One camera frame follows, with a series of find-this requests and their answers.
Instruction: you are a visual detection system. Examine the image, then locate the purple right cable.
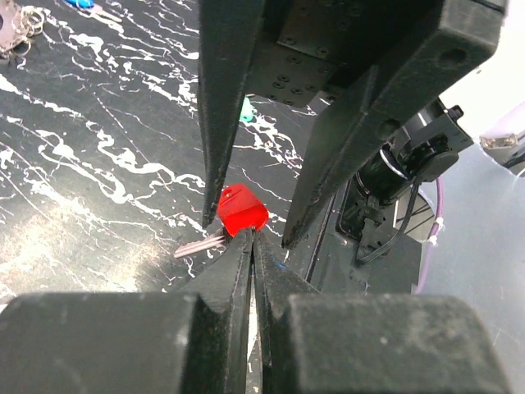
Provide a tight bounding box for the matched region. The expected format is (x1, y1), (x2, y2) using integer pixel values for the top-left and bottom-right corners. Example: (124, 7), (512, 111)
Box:
(412, 176), (446, 295)

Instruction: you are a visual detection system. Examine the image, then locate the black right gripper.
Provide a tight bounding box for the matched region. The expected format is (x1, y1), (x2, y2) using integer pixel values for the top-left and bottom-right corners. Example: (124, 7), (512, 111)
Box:
(198, 1), (506, 249)

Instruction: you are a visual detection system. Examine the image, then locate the green tagged key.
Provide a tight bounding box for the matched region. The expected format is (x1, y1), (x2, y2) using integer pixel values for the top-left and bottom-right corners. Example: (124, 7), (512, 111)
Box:
(240, 96), (254, 122)

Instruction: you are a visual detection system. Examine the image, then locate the blue tagged key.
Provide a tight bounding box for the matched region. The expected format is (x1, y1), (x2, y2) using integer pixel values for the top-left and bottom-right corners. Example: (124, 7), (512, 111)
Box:
(65, 0), (122, 23)

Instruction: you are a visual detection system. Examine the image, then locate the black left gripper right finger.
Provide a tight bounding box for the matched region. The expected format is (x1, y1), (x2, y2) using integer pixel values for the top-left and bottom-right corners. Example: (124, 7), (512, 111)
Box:
(253, 233), (511, 393)

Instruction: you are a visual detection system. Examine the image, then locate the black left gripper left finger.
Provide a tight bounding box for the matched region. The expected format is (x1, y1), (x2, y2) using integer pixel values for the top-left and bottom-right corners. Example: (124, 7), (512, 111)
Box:
(1, 230), (253, 393)

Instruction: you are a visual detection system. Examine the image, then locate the red tagged key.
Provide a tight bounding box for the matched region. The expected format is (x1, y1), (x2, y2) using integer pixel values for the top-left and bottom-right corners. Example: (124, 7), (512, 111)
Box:
(174, 184), (269, 259)

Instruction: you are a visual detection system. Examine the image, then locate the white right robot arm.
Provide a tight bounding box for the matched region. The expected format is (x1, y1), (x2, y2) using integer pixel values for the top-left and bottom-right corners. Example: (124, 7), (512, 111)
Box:
(197, 1), (507, 289)

